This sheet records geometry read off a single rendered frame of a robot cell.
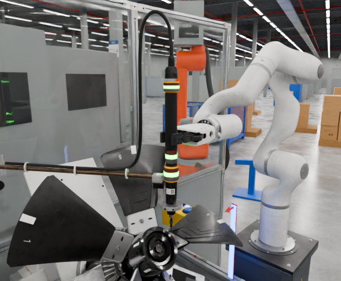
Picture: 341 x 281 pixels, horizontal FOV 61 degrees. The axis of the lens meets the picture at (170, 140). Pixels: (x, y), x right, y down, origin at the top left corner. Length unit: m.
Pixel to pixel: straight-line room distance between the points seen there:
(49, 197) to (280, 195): 0.91
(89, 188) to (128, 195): 0.24
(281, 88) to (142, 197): 0.73
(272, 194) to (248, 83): 0.50
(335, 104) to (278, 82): 6.87
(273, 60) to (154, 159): 0.55
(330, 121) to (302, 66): 6.98
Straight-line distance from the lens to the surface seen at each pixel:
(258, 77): 1.08
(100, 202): 1.13
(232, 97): 1.06
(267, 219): 1.37
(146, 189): 0.93
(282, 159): 1.27
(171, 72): 0.80
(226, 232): 1.07
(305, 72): 1.23
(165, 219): 1.44
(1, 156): 1.12
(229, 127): 0.98
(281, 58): 1.18
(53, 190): 0.79
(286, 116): 1.27
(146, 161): 0.97
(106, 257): 0.87
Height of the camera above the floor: 1.67
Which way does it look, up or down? 12 degrees down
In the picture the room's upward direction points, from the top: straight up
